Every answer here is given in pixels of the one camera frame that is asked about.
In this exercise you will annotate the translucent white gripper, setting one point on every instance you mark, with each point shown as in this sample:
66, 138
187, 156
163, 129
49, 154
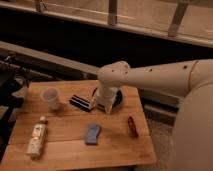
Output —
108, 109

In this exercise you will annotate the white plastic bottle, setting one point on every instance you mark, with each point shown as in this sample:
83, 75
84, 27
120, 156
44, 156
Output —
37, 139

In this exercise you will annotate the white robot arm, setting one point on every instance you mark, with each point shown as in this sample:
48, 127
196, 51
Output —
192, 82

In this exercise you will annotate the black ceramic bowl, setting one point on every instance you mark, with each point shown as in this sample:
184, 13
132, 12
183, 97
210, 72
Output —
111, 97

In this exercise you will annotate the black white striped box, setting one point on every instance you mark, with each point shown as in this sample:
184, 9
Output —
81, 103

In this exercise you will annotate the blue sponge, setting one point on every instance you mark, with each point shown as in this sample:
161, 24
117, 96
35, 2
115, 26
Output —
91, 137

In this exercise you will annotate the red pocket knife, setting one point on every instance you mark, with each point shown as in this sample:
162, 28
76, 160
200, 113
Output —
132, 127

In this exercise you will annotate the translucent plastic cup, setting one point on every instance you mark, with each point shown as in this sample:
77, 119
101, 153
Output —
51, 97

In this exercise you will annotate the black equipment at left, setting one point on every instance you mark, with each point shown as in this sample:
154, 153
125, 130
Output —
12, 80

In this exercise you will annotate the wooden railing frame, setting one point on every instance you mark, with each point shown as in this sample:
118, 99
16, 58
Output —
187, 21

